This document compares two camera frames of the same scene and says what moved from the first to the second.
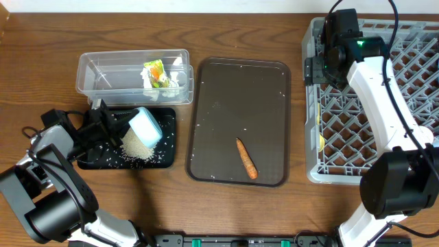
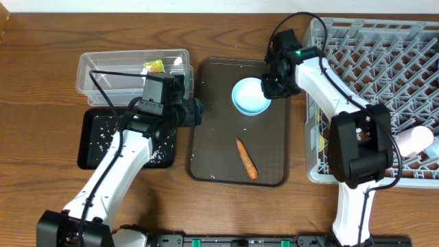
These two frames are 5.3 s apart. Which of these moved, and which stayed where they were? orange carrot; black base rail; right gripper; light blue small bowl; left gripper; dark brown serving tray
Moved: right gripper; light blue small bowl; left gripper
Stayed: dark brown serving tray; orange carrot; black base rail
